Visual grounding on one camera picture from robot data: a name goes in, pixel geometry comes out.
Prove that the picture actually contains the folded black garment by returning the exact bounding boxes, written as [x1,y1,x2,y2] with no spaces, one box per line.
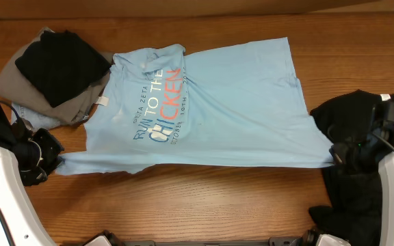
[15,31,111,107]

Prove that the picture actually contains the black clothes pile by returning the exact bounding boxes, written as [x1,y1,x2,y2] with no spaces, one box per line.
[308,90,394,246]

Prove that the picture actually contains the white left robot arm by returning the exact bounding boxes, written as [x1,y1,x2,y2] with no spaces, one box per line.
[0,101,64,245]

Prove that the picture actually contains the light blue printed t-shirt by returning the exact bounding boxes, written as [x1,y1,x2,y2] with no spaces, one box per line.
[57,38,331,175]

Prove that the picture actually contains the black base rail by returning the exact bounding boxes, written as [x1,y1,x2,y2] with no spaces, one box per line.
[80,229,352,246]

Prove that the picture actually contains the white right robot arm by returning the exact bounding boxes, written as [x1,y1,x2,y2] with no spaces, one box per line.
[330,94,394,246]

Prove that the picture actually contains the folded grey garment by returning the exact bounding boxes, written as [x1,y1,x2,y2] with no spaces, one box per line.
[0,27,113,109]

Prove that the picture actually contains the folded blue jeans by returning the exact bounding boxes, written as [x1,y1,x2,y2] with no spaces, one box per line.
[12,100,92,129]

